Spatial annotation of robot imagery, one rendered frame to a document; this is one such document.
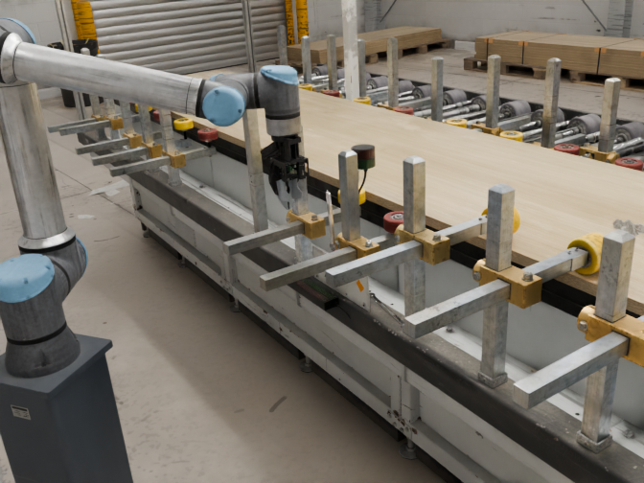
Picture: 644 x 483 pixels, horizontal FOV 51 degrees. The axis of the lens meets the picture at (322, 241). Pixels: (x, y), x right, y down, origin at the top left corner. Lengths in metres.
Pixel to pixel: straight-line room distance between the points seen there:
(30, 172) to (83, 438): 0.72
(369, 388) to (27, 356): 1.12
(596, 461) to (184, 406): 1.72
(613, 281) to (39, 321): 1.34
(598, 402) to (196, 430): 1.61
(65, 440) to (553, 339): 1.25
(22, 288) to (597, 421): 1.32
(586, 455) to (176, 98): 1.12
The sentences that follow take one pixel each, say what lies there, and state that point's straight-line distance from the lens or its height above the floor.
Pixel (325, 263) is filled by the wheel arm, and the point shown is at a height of 0.85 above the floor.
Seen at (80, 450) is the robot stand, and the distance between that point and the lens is 2.02.
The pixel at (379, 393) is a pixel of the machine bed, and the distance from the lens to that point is 2.38.
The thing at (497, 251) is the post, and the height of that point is 1.01.
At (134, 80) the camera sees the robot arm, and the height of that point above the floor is 1.31.
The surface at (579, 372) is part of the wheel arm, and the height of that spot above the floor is 0.95.
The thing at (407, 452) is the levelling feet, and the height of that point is 0.01.
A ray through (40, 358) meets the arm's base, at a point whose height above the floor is 0.64.
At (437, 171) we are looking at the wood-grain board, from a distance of 2.18.
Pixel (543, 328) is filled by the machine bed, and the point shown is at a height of 0.74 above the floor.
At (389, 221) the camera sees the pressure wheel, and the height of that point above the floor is 0.90.
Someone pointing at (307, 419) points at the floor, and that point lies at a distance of 2.56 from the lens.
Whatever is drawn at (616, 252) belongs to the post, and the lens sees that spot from 1.18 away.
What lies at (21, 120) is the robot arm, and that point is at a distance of 1.88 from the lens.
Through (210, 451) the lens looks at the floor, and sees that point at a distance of 2.48.
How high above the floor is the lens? 1.57
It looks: 23 degrees down
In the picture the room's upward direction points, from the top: 4 degrees counter-clockwise
